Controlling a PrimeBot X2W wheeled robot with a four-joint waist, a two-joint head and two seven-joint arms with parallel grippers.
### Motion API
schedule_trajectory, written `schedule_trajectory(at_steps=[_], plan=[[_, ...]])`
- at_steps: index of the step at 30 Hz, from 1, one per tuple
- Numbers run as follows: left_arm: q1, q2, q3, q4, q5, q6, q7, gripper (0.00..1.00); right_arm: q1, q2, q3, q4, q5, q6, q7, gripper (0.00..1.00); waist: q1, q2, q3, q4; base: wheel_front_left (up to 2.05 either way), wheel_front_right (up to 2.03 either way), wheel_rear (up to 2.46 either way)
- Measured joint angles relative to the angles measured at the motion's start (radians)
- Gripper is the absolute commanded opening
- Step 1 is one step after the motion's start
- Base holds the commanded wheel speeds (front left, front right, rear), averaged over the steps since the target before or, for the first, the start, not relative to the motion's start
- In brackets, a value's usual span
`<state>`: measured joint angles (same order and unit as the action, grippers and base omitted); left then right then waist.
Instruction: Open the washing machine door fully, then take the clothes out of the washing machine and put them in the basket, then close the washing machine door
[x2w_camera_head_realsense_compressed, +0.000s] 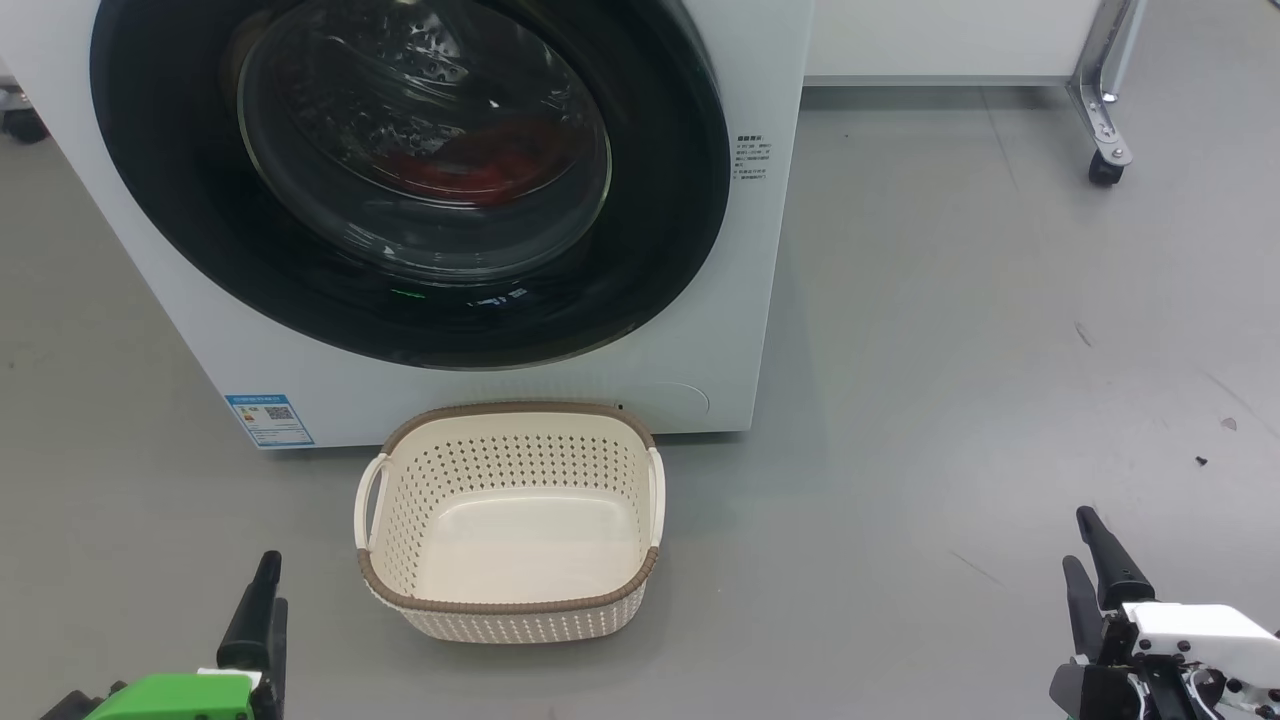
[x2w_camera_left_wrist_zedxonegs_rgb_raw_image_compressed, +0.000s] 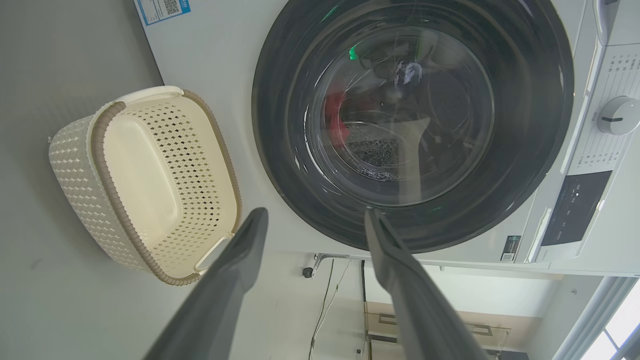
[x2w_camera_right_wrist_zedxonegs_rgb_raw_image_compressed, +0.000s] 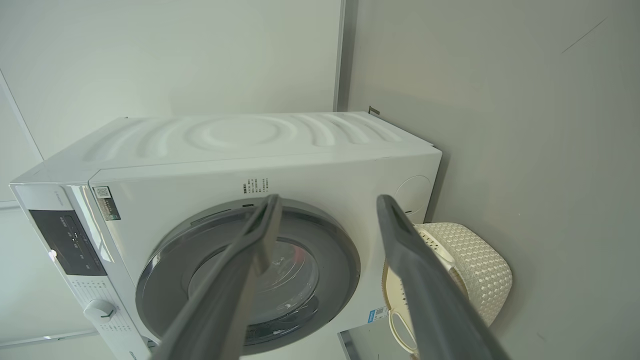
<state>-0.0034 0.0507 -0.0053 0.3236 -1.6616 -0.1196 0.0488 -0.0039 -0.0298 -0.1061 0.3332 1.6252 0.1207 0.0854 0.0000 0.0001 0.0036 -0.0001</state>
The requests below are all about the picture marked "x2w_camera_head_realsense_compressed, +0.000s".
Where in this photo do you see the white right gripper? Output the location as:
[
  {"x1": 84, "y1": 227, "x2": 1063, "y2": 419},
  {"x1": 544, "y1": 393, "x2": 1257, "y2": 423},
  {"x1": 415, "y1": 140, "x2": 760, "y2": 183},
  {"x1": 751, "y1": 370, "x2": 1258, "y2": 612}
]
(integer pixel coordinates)
[{"x1": 1062, "y1": 507, "x2": 1280, "y2": 720}]

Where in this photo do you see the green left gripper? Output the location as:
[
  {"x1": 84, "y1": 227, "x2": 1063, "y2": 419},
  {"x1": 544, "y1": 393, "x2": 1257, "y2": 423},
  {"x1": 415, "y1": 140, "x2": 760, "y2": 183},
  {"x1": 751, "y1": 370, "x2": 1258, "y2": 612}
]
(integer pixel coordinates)
[{"x1": 85, "y1": 551, "x2": 289, "y2": 720}]

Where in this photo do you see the cream perforated laundry basket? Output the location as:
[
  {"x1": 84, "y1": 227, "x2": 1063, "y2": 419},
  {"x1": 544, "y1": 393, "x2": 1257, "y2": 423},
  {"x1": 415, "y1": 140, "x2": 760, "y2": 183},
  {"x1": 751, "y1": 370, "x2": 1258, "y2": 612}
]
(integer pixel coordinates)
[{"x1": 353, "y1": 401, "x2": 667, "y2": 644}]

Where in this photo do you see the white front-load washing machine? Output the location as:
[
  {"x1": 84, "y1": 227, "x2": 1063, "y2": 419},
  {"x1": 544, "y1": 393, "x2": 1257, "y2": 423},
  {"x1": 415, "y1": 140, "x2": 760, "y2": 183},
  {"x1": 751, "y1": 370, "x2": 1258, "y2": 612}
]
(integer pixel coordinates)
[{"x1": 0, "y1": 0, "x2": 816, "y2": 451}]

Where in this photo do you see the blue energy label sticker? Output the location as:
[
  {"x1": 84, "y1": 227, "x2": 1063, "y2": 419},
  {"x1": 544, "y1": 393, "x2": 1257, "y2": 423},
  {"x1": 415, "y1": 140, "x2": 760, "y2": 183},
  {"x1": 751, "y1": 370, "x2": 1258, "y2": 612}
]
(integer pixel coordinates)
[{"x1": 225, "y1": 393, "x2": 316, "y2": 449}]

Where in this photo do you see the black caster wheel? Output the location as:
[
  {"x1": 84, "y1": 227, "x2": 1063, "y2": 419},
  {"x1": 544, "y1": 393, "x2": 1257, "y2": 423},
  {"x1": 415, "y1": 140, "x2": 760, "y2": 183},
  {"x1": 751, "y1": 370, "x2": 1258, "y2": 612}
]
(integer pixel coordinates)
[{"x1": 0, "y1": 85, "x2": 49, "y2": 144}]

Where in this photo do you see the white cabinet panel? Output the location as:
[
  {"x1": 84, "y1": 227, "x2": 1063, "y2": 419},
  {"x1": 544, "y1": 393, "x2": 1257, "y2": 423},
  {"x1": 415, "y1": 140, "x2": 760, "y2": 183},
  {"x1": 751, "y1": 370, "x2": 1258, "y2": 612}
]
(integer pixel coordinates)
[{"x1": 805, "y1": 0, "x2": 1101, "y2": 86}]

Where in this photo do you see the metal frame leg with caster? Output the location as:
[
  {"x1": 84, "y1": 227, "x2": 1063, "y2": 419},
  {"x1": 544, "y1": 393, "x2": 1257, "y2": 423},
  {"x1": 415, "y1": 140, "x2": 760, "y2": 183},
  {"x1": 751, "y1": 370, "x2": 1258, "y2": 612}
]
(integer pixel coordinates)
[{"x1": 1065, "y1": 0, "x2": 1146, "y2": 188}]

